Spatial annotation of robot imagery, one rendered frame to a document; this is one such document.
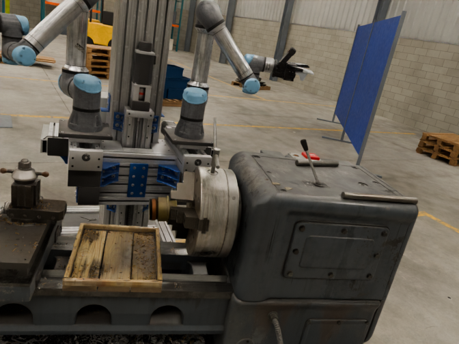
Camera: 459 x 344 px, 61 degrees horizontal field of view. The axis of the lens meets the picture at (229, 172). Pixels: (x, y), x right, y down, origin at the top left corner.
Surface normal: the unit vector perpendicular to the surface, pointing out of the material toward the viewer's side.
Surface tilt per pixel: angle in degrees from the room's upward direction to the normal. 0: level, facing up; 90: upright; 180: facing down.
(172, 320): 0
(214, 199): 49
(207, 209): 61
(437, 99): 90
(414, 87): 90
